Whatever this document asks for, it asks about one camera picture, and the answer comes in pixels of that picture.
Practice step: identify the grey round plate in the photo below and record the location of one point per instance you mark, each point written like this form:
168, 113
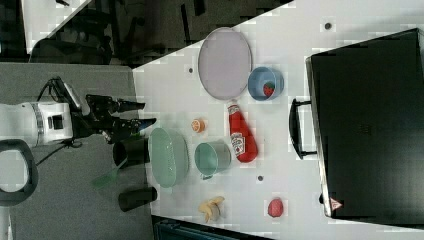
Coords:
224, 63

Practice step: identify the green oval strainer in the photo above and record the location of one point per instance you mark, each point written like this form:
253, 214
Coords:
168, 156

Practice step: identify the green mug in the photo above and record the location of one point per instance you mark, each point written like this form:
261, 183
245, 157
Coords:
212, 158

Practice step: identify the green slotted spatula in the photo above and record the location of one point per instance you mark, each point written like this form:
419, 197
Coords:
108, 177

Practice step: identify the pink round fruit toy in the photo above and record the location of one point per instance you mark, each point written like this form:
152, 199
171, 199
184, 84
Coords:
275, 208

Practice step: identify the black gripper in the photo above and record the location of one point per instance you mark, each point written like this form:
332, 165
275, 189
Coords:
99, 119

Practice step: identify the orange slice toy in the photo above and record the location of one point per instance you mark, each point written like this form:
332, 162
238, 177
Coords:
198, 125

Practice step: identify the blue bowl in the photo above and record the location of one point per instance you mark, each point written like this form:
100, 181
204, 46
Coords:
261, 75

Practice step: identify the red strawberry toy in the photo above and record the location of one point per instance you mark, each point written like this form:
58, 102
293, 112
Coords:
268, 89

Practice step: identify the black utensil holder cup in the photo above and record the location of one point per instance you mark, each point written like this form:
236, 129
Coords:
132, 150

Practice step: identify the yellow banana toy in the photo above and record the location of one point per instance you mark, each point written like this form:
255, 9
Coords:
210, 208

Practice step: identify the black cylinder cup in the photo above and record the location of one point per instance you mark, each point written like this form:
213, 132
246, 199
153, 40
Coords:
133, 199

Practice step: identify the red ketchup bottle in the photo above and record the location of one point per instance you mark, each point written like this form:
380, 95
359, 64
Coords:
242, 139

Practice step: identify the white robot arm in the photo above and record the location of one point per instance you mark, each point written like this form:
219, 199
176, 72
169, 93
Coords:
29, 125

